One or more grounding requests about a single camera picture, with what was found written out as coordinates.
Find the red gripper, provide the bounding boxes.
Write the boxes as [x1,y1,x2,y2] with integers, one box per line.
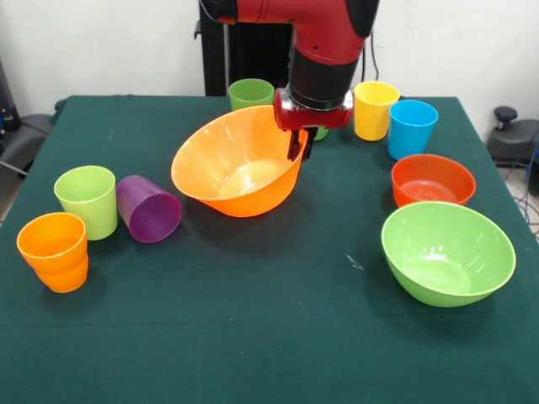
[272,88,355,162]

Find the large orange bowl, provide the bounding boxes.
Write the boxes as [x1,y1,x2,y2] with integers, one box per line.
[170,104,303,219]

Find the yellow cup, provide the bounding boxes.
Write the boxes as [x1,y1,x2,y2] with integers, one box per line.
[353,81,401,142]

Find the blue cup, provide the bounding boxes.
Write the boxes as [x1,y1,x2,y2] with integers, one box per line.
[387,99,440,162]

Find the purple cup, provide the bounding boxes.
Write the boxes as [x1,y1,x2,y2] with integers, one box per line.
[115,174,183,244]

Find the dark green tablecloth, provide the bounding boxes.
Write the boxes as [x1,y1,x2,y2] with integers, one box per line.
[0,94,539,404]

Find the red bowl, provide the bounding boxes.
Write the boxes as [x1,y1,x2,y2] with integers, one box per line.
[391,153,478,208]

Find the large green bowl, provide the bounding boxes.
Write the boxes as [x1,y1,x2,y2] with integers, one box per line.
[381,200,517,308]

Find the grey black device base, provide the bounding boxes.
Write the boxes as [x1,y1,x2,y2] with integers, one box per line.
[487,104,539,169]
[0,113,58,178]

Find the lime green cup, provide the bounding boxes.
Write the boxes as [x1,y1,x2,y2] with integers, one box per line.
[53,164,119,242]

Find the orange cup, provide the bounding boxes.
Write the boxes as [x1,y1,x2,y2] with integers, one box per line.
[33,252,90,294]
[16,212,89,274]

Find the black equipment box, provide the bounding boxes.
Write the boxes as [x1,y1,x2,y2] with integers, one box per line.
[0,56,21,136]

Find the black wall cable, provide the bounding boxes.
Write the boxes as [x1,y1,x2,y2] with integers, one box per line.
[369,27,382,83]

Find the tangle of floor cables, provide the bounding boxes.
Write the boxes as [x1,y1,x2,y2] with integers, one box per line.
[503,142,539,245]

